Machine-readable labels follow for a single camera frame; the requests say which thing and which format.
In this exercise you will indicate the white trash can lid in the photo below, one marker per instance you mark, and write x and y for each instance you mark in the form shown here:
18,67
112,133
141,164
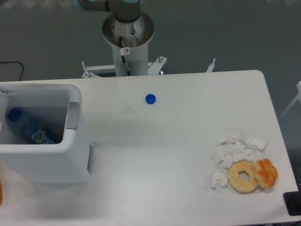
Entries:
4,94

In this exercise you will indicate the blue bottle cap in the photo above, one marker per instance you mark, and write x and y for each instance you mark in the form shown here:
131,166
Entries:
150,99

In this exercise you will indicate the clear plastic cap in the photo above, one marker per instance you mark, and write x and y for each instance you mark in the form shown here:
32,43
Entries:
127,109

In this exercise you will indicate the white trash can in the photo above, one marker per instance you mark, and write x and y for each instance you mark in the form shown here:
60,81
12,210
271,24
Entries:
59,106

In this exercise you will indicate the large crumpled white tissue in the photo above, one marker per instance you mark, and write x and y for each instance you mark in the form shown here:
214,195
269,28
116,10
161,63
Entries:
232,148

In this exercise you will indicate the small crumpled white tissue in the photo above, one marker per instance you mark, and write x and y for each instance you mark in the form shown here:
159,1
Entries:
219,181

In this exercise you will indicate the blue plastic bottle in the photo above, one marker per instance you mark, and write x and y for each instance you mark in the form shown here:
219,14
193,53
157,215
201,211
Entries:
31,128

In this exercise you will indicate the glazed twisted bun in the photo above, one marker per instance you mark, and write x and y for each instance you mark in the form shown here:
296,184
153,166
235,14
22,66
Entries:
265,173

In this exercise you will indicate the black device at edge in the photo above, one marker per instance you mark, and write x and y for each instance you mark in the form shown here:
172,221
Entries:
293,202

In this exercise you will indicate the orange object at edge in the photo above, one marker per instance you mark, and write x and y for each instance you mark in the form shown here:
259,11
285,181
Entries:
1,194

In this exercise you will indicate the white metal table frame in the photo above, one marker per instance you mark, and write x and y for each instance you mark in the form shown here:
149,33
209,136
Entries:
154,68

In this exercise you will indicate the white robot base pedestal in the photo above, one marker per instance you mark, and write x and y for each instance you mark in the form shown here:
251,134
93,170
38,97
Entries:
129,44

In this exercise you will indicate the plain ring donut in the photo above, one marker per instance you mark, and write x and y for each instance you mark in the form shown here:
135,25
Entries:
241,177

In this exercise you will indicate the white frame at right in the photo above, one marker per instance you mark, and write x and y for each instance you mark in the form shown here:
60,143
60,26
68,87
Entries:
296,99

